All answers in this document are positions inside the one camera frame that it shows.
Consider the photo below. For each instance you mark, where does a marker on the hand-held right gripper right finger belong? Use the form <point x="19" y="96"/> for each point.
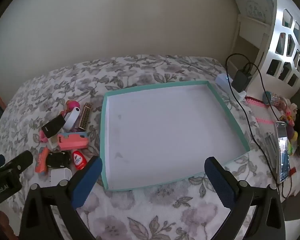
<point x="220" y="185"/>

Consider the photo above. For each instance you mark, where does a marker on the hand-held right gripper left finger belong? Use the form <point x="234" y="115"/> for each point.
<point x="87" y="180"/>

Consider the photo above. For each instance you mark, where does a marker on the red bottle with white label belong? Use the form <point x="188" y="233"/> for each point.
<point x="79" y="160"/>

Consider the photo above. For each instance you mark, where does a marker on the small pink-blue eraser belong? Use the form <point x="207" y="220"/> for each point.
<point x="41" y="161"/>

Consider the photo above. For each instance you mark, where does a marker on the white plug adapter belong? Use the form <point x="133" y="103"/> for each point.
<point x="58" y="176"/>

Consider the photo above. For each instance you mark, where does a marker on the black toy car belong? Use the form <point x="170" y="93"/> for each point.
<point x="55" y="160"/>

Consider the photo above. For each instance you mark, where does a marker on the white plastic holder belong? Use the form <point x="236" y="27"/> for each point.
<point x="52" y="143"/>

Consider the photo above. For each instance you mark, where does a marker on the large pink-blue eraser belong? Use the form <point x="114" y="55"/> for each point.
<point x="72" y="141"/>

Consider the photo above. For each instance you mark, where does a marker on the black charger block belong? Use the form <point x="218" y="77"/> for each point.
<point x="52" y="127"/>

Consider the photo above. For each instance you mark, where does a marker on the pink-haired doll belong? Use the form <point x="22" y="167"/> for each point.
<point x="72" y="104"/>

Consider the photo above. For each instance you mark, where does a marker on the teal cardboard box tray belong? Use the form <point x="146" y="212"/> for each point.
<point x="165" y="130"/>

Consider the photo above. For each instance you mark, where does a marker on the pink plastic toy piece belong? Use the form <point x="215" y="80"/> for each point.
<point x="43" y="137"/>

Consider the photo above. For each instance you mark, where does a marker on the purple comb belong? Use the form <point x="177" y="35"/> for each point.
<point x="74" y="129"/>

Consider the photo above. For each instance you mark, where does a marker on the gold patterned box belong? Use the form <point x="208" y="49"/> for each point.
<point x="84" y="116"/>

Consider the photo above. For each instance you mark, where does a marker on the smartphone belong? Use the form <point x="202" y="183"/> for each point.
<point x="283" y="152"/>

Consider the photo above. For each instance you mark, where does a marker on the grey floral blanket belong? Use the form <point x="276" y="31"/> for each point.
<point x="152" y="217"/>

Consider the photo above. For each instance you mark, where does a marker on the white mat with pink trim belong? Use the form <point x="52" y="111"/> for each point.
<point x="260" y="112"/>

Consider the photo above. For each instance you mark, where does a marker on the pile of small colourful toys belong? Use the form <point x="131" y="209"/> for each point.
<point x="290" y="127"/>

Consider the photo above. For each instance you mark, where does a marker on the round printed tin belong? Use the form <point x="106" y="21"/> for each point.
<point x="267" y="97"/>

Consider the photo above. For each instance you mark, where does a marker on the white electronic device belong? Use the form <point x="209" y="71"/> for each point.
<point x="223" y="80"/>

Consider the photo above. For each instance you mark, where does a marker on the black power adapter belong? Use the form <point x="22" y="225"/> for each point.
<point x="242" y="80"/>

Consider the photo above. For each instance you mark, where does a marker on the white wooden furniture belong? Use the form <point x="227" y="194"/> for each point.
<point x="250" y="30"/>

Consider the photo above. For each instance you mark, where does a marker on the white laundry basket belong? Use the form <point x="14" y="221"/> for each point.
<point x="277" y="30"/>

